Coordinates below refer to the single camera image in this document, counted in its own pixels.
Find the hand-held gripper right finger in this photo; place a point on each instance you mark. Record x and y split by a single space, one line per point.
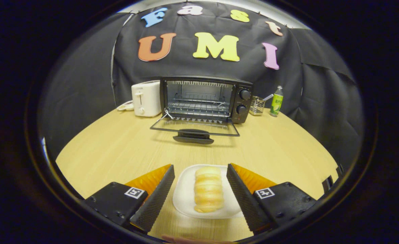
247 200

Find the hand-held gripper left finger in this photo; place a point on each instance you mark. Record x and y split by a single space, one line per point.
155 200

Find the white plate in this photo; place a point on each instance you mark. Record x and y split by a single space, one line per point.
184 196

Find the yellow ridged bread roll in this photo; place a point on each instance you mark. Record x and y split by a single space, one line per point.
208 189

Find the black toaster oven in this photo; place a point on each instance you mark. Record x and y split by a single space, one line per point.
243 101

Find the white slot toaster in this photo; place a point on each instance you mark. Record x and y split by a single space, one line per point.
148 100

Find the black table edge clamp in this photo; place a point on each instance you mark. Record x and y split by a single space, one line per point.
339 170
327 184

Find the small white dish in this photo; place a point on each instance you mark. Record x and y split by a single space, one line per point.
126 106

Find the green drink bottle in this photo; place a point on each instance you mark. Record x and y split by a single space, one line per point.
276 105

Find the pale blue pen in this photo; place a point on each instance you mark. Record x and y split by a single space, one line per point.
269 97

